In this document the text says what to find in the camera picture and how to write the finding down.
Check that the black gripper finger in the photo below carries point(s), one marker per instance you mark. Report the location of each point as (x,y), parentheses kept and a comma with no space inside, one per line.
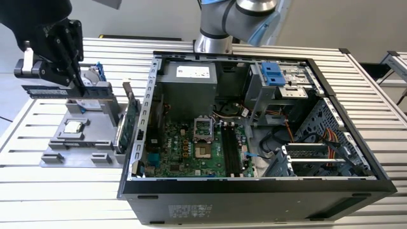
(76,40)
(53,59)

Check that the dark RAM stick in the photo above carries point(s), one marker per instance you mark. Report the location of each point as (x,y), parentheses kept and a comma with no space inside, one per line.
(46,91)

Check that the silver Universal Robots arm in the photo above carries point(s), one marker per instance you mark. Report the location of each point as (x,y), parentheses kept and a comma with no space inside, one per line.
(218,23)

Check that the hard disk in blue carrier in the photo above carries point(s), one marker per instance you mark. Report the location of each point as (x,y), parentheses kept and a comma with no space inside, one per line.
(90,105)

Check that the silver CPU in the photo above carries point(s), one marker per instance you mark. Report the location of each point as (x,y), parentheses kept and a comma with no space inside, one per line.
(72,127)

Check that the grey parts rack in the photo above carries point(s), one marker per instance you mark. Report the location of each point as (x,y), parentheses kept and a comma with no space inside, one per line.
(94,128)

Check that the green graphics card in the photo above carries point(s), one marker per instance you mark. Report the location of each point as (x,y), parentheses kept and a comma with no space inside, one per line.
(129,119)

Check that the grey power supply unit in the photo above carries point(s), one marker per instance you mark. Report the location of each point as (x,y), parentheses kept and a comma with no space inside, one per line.
(186,95)

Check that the green motherboard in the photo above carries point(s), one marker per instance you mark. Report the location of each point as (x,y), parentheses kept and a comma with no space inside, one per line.
(177,152)

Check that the round black cooling fan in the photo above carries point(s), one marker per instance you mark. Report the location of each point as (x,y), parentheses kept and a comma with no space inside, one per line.
(226,109)

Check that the CPU socket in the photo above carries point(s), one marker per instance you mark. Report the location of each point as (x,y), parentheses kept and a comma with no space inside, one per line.
(202,150)

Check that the blue plastic drive latch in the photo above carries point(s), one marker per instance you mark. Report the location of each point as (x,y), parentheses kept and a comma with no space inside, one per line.
(270,74)

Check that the metal optical drive cage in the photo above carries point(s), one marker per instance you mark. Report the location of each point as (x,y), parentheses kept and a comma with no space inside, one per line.
(292,93)

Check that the black open PC case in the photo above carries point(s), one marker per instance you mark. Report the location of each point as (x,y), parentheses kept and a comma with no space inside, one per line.
(221,205)

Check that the metal disk bay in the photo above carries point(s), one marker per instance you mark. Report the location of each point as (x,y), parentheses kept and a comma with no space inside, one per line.
(304,149)

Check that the metal slat side table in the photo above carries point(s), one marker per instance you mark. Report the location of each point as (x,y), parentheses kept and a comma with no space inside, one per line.
(395,58)

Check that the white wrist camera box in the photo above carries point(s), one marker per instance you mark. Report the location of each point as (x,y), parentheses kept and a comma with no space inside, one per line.
(109,3)

